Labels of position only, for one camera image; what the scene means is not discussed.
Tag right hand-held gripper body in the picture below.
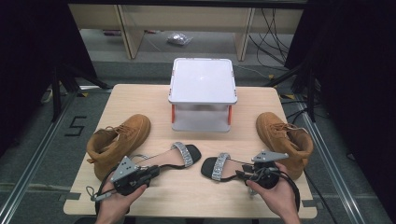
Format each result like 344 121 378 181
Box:
251 150 290 190

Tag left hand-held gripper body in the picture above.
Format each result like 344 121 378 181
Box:
110 155 148 197

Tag tan suede ankle boot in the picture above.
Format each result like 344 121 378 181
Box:
86 113 152 182
255 111 315 181

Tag black silver-strap heeled sandal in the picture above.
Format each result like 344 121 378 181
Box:
200 152 260 183
129 141 203 171

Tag white two-tier shoe rack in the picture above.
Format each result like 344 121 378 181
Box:
167 57 238 133

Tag person's right hand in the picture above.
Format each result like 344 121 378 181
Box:
246 162 302 224

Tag person's left hand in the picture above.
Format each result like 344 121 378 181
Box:
94 183 149 224

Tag black tripod stand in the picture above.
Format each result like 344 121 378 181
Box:
264 60 317 124
50 64 111 122

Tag black curtain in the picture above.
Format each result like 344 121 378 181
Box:
284 0 396 216
0 0 97 157

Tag clear plastic bag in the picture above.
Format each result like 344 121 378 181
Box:
166 32 193 47

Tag beige background desk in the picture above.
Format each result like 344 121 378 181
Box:
68 3 304 62

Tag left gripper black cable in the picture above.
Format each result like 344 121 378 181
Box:
94 164 125 216

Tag silver plug with thin cord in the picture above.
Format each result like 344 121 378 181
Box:
86 185 114 203

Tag black floor cable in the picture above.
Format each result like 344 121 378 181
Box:
303 169 339 224

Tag metal floor rail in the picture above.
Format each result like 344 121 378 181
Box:
0 90 78 223
293 92 368 224

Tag bundle of black floor cables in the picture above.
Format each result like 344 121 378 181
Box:
248 7 295 68

